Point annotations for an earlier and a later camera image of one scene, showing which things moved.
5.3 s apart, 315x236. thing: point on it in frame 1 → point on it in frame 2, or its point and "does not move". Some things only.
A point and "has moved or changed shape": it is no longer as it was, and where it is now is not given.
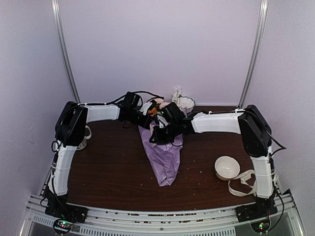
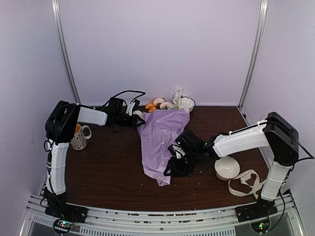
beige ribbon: (249, 178) does not move
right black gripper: (157, 138) → (176, 170)
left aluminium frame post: (55, 7) does not move
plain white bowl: (226, 168) does not move
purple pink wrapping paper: (164, 159) has moved or changed shape
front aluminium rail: (111, 221) does not move
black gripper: (162, 121) → (176, 151)
